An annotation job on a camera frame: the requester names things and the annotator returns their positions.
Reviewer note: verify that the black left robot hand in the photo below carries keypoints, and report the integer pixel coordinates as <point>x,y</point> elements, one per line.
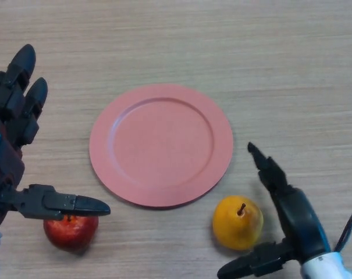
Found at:
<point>7,162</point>

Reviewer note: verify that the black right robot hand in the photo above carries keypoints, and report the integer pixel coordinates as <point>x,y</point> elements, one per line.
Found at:
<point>303,223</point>

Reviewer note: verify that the yellow pear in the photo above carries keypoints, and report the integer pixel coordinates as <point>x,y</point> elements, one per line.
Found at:
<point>234,229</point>

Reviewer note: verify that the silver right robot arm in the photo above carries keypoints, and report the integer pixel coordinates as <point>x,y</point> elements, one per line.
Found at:
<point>324,266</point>

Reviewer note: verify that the pink round plate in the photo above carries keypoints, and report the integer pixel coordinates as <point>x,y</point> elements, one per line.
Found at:
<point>162,145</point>

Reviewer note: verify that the red apple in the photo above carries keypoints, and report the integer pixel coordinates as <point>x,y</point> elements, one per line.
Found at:
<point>69,234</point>

